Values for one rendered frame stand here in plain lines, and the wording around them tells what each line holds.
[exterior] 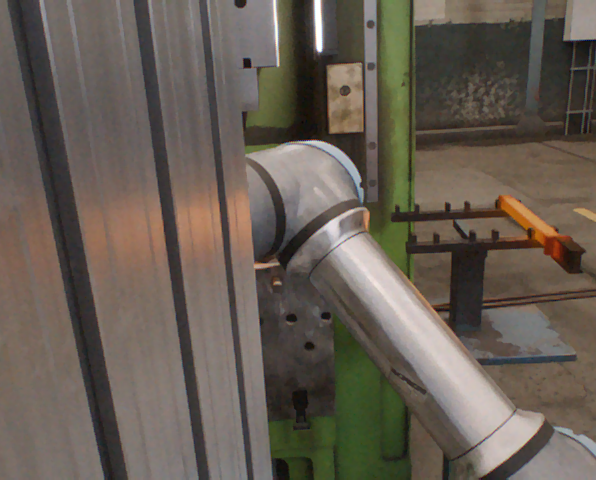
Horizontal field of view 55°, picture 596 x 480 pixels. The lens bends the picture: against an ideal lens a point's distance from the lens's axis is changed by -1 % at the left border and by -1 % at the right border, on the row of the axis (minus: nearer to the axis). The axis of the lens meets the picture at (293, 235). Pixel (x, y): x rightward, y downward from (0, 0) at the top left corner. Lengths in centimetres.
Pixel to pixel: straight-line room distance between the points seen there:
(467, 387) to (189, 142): 47
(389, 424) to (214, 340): 174
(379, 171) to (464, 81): 632
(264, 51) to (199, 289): 118
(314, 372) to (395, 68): 80
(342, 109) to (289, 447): 91
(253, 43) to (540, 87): 709
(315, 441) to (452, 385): 109
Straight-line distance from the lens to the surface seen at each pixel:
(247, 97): 134
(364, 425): 189
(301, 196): 61
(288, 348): 148
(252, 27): 134
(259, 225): 57
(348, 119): 149
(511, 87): 808
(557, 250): 119
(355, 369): 177
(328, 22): 145
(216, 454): 20
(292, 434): 163
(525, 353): 134
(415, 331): 59
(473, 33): 784
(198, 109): 18
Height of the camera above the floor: 143
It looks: 19 degrees down
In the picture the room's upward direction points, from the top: 3 degrees counter-clockwise
